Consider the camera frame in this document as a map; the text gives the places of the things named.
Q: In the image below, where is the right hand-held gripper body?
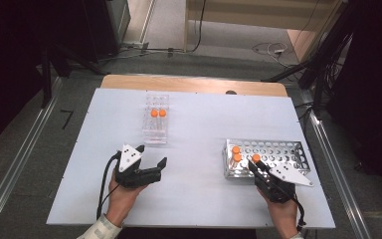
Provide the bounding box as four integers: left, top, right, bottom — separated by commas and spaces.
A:
254, 161, 314, 204

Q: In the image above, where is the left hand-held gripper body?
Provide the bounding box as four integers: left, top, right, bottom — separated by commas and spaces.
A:
113, 142, 147, 189

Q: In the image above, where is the perforated metal tube rack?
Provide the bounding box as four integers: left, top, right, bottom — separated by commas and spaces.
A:
222, 138, 312, 180

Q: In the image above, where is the clear plastic tube rack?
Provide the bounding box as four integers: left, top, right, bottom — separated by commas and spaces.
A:
140, 94, 171, 145

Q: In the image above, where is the person's right hand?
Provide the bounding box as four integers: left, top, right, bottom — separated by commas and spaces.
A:
257, 187, 300, 239

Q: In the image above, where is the person's left hand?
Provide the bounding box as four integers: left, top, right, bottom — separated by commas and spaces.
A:
104, 172, 150, 228

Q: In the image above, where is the white table board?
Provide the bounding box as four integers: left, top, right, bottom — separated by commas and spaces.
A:
45, 88, 336, 230

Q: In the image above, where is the wooden table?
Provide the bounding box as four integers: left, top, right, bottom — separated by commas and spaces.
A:
99, 74, 288, 98

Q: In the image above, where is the person's dark clothing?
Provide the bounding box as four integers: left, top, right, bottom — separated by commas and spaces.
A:
115, 227, 258, 239

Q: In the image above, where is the black metal stand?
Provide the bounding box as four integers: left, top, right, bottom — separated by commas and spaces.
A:
39, 43, 107, 109

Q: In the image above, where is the black cabinet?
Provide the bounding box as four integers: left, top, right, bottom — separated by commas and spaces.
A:
79, 0, 132, 63

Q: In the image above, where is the dark curtain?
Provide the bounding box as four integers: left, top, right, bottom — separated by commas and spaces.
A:
326, 0, 382, 200
0, 0, 88, 157

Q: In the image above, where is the beige wooden furniture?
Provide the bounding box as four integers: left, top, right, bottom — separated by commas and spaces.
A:
183, 0, 349, 63

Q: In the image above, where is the left hand-held gripper cable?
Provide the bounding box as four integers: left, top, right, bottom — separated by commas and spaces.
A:
95, 150, 123, 221

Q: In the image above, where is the hand-held gripper cable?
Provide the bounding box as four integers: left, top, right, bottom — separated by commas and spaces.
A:
95, 150, 123, 221
291, 193, 308, 233

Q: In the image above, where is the right hand-held gripper cable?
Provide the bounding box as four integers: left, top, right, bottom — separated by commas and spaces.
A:
291, 193, 308, 233

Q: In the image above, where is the aluminium floor rail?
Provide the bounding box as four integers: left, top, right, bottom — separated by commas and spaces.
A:
299, 89, 372, 239
0, 77, 64, 239

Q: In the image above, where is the black stand with cables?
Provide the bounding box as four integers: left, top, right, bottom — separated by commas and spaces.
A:
262, 0, 356, 118

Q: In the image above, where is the white floor cable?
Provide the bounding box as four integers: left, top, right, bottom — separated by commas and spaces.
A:
252, 41, 299, 69

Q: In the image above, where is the black floor cable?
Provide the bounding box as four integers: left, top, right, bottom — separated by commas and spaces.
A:
118, 0, 208, 57

